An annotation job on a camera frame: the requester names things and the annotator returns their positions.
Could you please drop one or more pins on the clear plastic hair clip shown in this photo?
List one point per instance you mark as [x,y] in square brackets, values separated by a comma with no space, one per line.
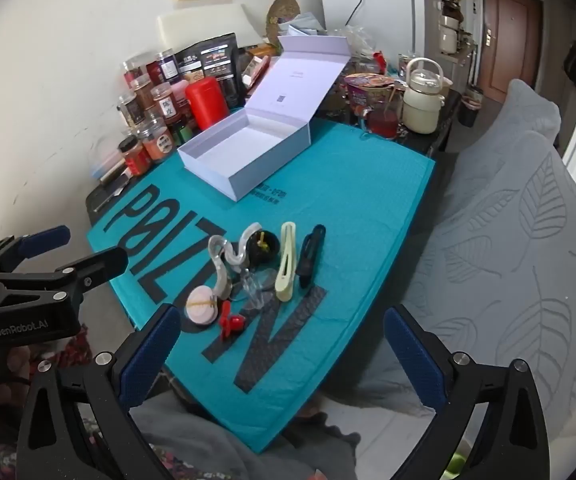
[258,294]

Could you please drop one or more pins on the small red hair clip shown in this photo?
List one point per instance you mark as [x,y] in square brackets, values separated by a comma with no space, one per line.
[228,322]

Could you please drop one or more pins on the person's left hand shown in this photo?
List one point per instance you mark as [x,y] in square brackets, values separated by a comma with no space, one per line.
[2,375]

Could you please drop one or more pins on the translucent plastic box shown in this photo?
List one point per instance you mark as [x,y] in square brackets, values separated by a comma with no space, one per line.
[105,162]

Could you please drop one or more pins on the smartphone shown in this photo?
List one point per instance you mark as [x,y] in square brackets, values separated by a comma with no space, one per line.
[111,191]

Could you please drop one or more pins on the floral cloth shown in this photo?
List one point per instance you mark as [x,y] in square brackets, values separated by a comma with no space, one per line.
[75,350]

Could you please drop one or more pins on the glass cup with red drink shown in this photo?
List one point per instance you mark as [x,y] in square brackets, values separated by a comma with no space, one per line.
[383,122]

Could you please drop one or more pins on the teal bubble mailer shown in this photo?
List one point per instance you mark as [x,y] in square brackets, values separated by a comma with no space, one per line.
[348,210]

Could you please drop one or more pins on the yellow stick with green bead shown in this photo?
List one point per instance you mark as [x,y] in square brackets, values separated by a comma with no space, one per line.
[264,240]

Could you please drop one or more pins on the round woven mat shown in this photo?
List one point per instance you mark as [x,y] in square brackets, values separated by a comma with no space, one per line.
[283,10]

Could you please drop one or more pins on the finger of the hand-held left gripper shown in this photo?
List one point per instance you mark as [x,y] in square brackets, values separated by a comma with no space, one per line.
[42,242]
[102,265]

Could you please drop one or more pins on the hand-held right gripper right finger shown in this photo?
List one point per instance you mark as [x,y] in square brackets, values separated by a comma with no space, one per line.
[410,355]

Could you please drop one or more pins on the clear plastic bag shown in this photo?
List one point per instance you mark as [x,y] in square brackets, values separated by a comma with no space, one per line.
[360,37]

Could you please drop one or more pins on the white refrigerator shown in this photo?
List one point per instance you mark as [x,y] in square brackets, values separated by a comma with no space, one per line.
[393,15]

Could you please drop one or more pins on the small black round container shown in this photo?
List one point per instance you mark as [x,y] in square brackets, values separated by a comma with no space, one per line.
[269,256]

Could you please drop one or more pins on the black long hair clip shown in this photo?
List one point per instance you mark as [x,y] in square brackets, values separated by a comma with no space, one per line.
[308,260]

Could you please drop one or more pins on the pale yellow long hair clip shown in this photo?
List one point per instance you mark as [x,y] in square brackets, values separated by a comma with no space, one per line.
[284,282]

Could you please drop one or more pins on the black snack pouch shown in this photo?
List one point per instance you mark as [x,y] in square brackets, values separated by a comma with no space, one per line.
[212,60]

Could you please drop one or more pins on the pink round puff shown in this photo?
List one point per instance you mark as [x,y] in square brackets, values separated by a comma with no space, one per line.
[200,310]

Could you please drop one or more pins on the white cutting board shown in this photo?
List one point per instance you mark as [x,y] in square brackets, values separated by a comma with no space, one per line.
[192,27]

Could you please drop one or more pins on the instant noodle cup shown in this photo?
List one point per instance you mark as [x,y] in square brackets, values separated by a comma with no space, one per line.
[363,87]

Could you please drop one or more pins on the small black bin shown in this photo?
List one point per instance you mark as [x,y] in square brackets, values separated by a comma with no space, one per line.
[469,107]

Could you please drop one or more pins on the white gift box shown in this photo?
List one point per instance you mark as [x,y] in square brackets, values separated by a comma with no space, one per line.
[248,150]

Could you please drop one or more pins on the grey clear hair claw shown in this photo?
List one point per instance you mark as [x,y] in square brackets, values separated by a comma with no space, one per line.
[219,265]

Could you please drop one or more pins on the brown door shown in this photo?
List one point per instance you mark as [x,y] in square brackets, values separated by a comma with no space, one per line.
[510,35]

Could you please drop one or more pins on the person's grey clothing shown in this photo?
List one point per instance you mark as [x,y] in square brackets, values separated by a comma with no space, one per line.
[207,445]

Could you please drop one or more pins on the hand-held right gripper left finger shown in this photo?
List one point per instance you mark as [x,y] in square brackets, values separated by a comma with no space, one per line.
[150,355]

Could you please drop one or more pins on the cream hair claw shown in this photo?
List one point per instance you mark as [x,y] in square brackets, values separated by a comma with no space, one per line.
[248,235]

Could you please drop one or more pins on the cream enamel kettle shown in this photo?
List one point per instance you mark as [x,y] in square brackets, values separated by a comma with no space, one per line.
[420,105]

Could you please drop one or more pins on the red packets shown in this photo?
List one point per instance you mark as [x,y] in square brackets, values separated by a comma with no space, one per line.
[255,72]

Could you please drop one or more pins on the grey plastic bags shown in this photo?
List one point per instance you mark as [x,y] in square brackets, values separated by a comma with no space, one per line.
[303,22]

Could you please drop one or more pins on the cluster of spice jars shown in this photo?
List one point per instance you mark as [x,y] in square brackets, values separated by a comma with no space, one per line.
[160,100]

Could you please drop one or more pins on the red canister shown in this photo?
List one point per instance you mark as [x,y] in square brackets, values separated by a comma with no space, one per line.
[207,105]

